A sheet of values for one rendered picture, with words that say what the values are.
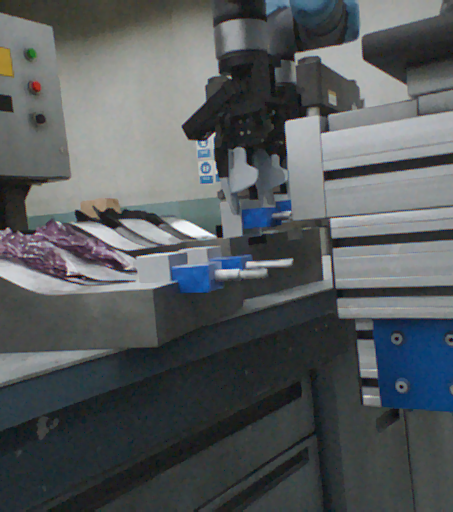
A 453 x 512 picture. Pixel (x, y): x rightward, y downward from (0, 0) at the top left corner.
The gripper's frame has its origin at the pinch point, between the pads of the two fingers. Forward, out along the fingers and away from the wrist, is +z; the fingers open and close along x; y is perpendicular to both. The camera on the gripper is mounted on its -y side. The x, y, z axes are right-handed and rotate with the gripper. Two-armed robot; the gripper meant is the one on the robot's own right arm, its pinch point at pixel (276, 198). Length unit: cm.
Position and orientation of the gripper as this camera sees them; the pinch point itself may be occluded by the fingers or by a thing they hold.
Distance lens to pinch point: 125.8
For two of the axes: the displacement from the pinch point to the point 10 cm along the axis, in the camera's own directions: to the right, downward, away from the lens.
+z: 0.9, 9.9, 0.5
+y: 8.1, -0.4, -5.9
